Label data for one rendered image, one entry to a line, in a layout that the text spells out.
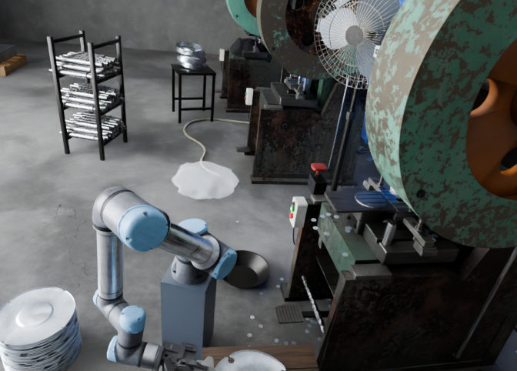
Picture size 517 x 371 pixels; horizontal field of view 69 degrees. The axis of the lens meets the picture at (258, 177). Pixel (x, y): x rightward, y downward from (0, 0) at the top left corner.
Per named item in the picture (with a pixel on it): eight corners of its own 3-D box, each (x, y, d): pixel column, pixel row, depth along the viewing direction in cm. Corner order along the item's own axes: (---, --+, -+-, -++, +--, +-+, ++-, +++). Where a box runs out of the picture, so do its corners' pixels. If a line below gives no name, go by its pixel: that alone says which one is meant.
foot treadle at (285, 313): (277, 330, 171) (278, 322, 168) (272, 312, 179) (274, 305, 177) (395, 321, 183) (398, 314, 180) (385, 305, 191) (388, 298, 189)
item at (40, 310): (31, 358, 135) (31, 356, 135) (-26, 328, 143) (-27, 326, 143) (91, 302, 159) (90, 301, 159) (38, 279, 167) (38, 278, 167)
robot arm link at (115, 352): (106, 345, 115) (104, 365, 118) (141, 353, 115) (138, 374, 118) (117, 327, 122) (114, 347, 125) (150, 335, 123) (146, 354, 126)
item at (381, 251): (381, 265, 136) (386, 252, 133) (338, 198, 175) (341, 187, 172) (454, 262, 142) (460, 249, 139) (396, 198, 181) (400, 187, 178)
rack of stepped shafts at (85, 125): (108, 162, 316) (97, 44, 270) (58, 152, 320) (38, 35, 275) (131, 142, 353) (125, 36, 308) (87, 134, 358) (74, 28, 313)
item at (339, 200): (328, 238, 146) (335, 208, 140) (318, 217, 158) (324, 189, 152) (387, 236, 151) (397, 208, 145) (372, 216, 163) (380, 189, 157)
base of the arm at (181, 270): (165, 280, 145) (165, 260, 140) (179, 255, 158) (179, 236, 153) (202, 288, 143) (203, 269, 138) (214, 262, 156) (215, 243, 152)
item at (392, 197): (394, 220, 147) (397, 210, 144) (377, 199, 159) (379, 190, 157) (415, 219, 148) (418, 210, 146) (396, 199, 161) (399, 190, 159)
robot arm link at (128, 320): (109, 303, 116) (106, 331, 120) (129, 325, 110) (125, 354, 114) (132, 294, 122) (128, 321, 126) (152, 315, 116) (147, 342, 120)
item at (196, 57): (178, 123, 407) (178, 47, 370) (170, 109, 443) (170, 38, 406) (214, 121, 422) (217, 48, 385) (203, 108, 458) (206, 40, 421)
